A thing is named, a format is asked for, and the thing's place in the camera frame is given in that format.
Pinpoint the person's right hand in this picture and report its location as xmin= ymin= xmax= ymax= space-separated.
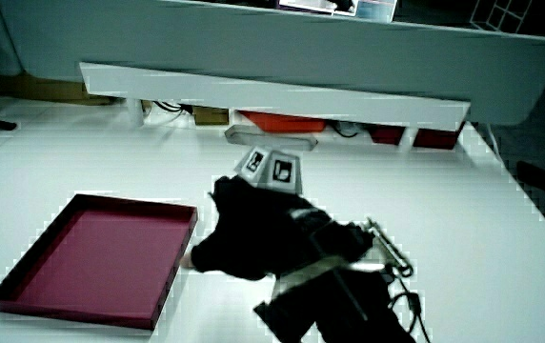
xmin=180 ymin=146 xmax=376 ymax=282

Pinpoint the grey tray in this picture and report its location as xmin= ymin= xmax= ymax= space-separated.
xmin=223 ymin=124 xmax=319 ymax=152

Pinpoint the person's right forearm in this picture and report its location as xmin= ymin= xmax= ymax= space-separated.
xmin=252 ymin=256 xmax=417 ymax=343

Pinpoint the white desk shelf riser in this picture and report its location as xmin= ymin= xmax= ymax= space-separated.
xmin=78 ymin=61 xmax=472 ymax=153

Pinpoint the white desk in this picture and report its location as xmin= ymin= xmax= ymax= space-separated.
xmin=0 ymin=94 xmax=545 ymax=343

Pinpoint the grey desk partition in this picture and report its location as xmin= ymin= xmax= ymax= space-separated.
xmin=0 ymin=0 xmax=545 ymax=127

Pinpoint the orange box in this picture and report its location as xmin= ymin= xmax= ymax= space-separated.
xmin=239 ymin=110 xmax=328 ymax=134

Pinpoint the small brown box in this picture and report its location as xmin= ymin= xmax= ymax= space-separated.
xmin=192 ymin=105 xmax=231 ymax=127

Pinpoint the small dark red box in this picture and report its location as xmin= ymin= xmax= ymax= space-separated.
xmin=369 ymin=124 xmax=407 ymax=147

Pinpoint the maroon flat tray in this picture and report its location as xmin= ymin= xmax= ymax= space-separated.
xmin=0 ymin=192 xmax=199 ymax=332

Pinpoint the large dark red box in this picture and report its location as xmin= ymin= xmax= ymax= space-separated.
xmin=412 ymin=121 xmax=465 ymax=151

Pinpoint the computer monitor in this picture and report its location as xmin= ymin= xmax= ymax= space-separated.
xmin=275 ymin=0 xmax=398 ymax=25

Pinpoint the brown cardboard box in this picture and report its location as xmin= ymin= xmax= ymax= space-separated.
xmin=0 ymin=71 xmax=119 ymax=107

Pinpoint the black glove cable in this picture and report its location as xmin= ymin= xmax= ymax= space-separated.
xmin=364 ymin=216 xmax=432 ymax=343

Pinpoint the white cable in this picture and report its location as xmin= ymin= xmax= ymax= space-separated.
xmin=485 ymin=122 xmax=506 ymax=164

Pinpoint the white wire grid rack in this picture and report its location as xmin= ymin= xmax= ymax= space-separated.
xmin=469 ymin=0 xmax=535 ymax=34

